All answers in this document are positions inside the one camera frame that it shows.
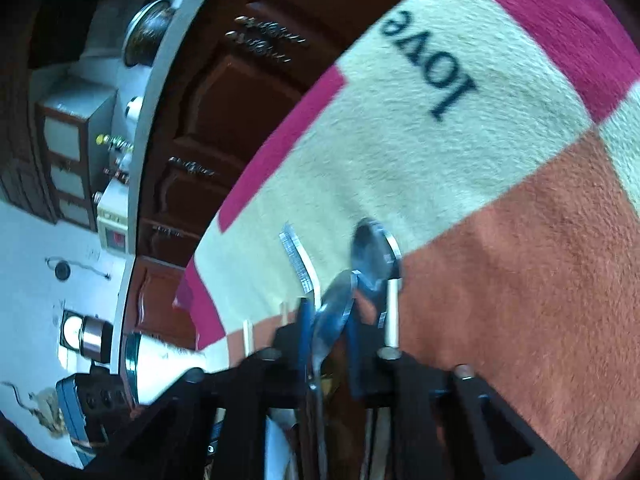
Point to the pale wooden chopstick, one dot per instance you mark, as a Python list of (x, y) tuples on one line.
[(284, 314)]

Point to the patchwork fleece blanket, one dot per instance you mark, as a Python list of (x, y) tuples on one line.
[(498, 141)]

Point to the brown lower kitchen cabinets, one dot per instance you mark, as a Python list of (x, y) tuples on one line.
[(226, 74)]

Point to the cream microwave oven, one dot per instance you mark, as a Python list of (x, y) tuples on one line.
[(112, 218)]

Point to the light wooden chopstick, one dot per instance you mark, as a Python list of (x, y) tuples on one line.
[(392, 313)]

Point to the silver fork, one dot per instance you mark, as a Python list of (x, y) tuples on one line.
[(302, 265)]

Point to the upper wall cabinet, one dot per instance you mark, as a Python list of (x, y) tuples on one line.
[(68, 120)]

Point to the white utensil holder cup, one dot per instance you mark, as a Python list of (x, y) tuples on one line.
[(152, 366)]

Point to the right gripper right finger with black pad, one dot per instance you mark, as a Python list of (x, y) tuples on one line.
[(371, 365)]

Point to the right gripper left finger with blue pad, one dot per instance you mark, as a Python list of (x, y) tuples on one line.
[(293, 341)]

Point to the white kettle canister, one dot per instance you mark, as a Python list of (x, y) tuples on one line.
[(133, 109)]

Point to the rice cooker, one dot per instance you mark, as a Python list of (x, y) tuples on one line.
[(86, 335)]

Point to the silver spoon black handle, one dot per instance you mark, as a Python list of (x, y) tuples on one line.
[(375, 258)]

